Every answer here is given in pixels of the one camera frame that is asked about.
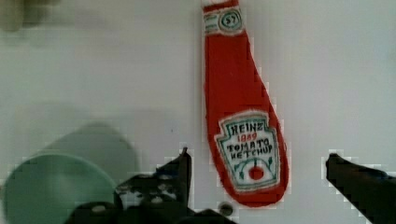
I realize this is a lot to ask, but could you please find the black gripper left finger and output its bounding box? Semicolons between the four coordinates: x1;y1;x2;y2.
113;147;191;210

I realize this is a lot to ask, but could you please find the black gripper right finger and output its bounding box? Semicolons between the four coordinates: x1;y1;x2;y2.
325;153;396;224

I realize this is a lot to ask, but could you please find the green mug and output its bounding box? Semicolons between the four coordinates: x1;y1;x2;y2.
1;122;136;224

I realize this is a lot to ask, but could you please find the red plush ketchup bottle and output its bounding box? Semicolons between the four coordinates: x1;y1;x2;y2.
201;0;289;207

